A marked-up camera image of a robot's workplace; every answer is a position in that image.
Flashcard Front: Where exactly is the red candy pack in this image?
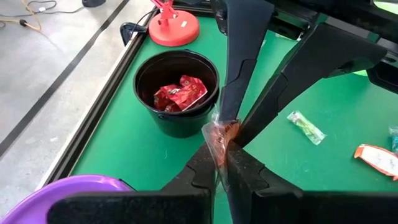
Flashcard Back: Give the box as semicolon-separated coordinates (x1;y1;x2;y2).
174;74;208;112
154;83;181;112

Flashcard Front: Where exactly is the green table mat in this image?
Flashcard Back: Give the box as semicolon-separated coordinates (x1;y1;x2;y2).
70;14;398;224

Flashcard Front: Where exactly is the orange white printed candy pack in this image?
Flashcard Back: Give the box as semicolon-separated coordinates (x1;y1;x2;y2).
353;143;398;181

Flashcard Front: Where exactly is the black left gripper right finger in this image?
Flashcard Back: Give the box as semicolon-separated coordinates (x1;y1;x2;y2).
226;141;398;224

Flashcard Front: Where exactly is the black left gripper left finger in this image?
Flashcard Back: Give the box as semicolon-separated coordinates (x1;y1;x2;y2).
46;142;218;224

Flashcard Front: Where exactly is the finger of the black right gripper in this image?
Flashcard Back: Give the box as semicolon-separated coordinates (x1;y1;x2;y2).
211;0;274;122
234;23;388;147

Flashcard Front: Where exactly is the clear green candy bag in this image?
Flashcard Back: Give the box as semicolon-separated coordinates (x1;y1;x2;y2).
286;110;327;146

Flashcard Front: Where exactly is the black aluminium table frame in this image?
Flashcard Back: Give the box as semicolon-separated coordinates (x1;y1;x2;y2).
37;0;218;190

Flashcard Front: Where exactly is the clear red candy bag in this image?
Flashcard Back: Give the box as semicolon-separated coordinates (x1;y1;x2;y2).
201;104;242;192

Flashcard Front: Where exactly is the black floor cable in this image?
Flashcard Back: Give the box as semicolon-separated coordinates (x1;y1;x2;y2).
0;0;78;18

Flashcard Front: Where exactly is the red desk lamp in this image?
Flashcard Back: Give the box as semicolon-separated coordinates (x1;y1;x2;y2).
148;0;200;47

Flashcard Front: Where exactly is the black bucket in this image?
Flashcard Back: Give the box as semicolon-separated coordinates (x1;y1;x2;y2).
132;49;220;139

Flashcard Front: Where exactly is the yellow floor cable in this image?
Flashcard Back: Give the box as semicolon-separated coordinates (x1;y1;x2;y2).
0;0;42;32

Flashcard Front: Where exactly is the clear teal candy bag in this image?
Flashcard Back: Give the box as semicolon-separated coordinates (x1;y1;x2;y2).
388;126;398;153

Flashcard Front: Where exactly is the purple face bucket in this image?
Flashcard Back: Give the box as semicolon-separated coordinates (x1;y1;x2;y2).
0;174;135;224

